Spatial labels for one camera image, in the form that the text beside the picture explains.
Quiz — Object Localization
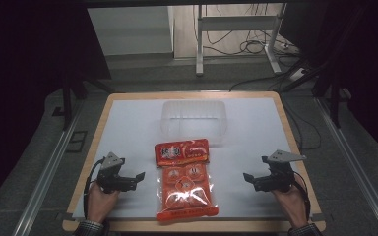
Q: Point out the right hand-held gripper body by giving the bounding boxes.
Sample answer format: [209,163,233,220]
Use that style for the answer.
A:
[261,148,308,194]

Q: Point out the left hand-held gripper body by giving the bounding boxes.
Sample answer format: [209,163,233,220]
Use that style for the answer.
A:
[96,151,138,195]

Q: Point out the large clear bag of red snacks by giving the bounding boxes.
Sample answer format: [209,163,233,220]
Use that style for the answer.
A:
[155,162,220,223]

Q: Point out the small red snack packet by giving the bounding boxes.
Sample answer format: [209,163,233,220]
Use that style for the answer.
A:
[154,138,211,168]

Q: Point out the clear plastic container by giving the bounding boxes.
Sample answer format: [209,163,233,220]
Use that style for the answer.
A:
[158,99,228,146]

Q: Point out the person's right hand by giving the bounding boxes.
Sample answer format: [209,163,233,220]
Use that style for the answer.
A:
[271,175,310,229]

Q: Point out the person's left hand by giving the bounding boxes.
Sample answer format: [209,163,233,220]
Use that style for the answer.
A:
[87,181,121,225]

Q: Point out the black floor socket plate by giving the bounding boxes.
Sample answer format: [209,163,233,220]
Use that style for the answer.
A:
[65,130,89,153]

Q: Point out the black stand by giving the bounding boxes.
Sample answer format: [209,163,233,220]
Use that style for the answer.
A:
[51,70,116,131]
[277,58,353,130]

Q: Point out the white power strip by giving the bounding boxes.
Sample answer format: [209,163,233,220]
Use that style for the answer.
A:
[287,66,310,82]

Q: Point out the dark curtain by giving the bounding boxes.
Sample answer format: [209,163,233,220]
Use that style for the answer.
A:
[280,0,378,165]
[0,0,112,214]

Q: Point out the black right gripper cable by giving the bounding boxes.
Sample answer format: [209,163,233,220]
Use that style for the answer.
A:
[292,175,312,221]

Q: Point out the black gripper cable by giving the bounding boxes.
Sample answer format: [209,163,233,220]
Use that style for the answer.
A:
[292,175,312,221]
[83,157,106,221]

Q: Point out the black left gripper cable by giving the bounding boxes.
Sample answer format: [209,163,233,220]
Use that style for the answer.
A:
[83,157,106,221]

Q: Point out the metal floor rail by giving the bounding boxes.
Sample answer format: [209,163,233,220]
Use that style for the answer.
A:
[314,97,378,236]
[12,99,86,236]

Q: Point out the black floor cables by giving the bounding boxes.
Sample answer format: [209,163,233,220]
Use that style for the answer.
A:
[191,3,323,151]

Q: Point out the white metal desk frame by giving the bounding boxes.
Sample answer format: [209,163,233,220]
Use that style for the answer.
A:
[194,3,288,78]

